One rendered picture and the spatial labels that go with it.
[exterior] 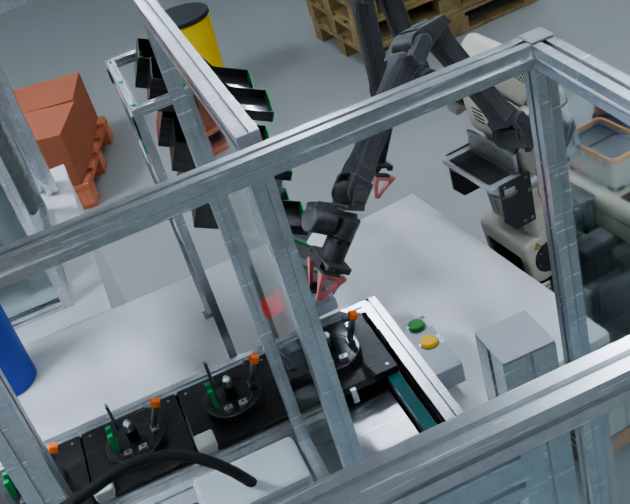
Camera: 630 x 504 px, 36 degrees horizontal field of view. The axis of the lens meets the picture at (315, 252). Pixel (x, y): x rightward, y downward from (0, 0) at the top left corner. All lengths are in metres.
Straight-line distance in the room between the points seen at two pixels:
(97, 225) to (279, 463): 0.32
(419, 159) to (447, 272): 2.28
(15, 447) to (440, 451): 0.69
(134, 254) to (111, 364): 2.17
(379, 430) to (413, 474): 1.56
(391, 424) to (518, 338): 1.24
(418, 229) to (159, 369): 0.85
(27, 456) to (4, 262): 0.28
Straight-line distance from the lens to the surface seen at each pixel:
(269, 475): 1.07
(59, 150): 5.36
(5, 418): 1.22
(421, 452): 0.69
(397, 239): 2.89
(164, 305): 2.94
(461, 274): 2.70
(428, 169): 4.86
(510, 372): 1.01
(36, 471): 1.27
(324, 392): 1.37
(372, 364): 2.31
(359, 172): 2.17
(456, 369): 2.28
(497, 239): 2.98
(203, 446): 2.25
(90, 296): 3.12
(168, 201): 1.07
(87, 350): 2.90
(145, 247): 4.95
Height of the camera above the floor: 2.49
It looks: 34 degrees down
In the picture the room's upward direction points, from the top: 17 degrees counter-clockwise
